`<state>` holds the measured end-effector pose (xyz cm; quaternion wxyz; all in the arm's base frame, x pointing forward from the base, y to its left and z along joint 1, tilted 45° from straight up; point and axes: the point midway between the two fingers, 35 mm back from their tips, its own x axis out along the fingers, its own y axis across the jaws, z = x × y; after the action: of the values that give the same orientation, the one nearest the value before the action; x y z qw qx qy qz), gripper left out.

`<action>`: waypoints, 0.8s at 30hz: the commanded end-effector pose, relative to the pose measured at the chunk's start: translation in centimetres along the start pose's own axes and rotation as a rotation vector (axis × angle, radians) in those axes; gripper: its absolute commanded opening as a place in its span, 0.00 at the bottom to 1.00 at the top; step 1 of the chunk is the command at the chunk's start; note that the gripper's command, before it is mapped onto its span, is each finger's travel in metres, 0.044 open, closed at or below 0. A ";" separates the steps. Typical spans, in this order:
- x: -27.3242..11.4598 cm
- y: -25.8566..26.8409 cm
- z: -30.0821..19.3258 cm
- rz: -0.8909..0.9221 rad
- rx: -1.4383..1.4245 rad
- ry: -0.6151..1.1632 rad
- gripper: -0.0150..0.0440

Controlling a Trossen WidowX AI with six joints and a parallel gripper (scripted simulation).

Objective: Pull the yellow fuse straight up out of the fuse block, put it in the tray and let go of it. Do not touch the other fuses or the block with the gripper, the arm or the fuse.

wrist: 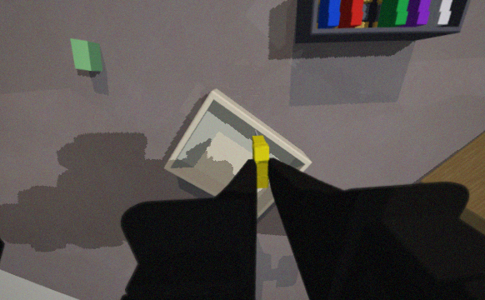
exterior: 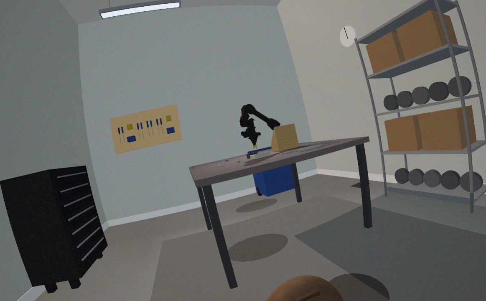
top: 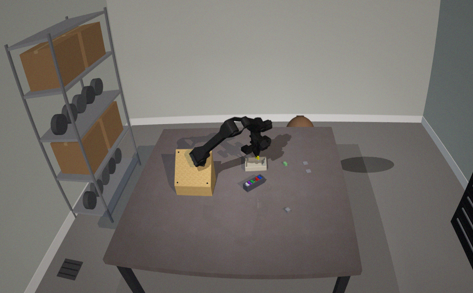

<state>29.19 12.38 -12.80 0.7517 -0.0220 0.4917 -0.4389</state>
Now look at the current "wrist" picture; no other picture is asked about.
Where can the grey fuse block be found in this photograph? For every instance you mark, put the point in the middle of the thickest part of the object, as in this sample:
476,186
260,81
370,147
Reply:
317,19

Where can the red fuse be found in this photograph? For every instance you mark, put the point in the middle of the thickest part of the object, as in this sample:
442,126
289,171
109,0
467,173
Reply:
351,13

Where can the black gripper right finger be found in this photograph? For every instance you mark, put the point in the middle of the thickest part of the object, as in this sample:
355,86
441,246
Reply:
323,223

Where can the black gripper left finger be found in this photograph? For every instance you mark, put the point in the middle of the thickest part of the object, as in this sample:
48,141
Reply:
225,222

